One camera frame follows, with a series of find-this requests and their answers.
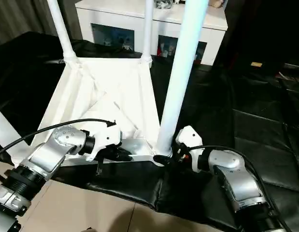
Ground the white plastic table leg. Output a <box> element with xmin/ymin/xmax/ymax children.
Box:
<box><xmin>47</xmin><ymin>0</ymin><xmax>77</xmax><ymax>64</ymax></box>
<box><xmin>0</xmin><ymin>104</ymin><xmax>22</xmax><ymax>165</ymax></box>
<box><xmin>141</xmin><ymin>0</ymin><xmax>155</xmax><ymax>66</ymax></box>
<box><xmin>154</xmin><ymin>0</ymin><xmax>209</xmax><ymax>160</ymax></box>

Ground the black work mat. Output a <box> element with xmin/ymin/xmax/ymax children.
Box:
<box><xmin>0</xmin><ymin>31</ymin><xmax>299</xmax><ymax>232</ymax></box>

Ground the white cabinet with glass doors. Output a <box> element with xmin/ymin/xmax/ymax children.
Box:
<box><xmin>74</xmin><ymin>0</ymin><xmax>228</xmax><ymax>66</ymax></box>

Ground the small grey object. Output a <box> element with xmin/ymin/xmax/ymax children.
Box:
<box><xmin>154</xmin><ymin>0</ymin><xmax>175</xmax><ymax>9</ymax></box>

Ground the grey curtain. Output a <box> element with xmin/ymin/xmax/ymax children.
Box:
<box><xmin>0</xmin><ymin>0</ymin><xmax>81</xmax><ymax>46</ymax></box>

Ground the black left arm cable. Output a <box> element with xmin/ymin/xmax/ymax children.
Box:
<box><xmin>0</xmin><ymin>118</ymin><xmax>116</xmax><ymax>160</ymax></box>

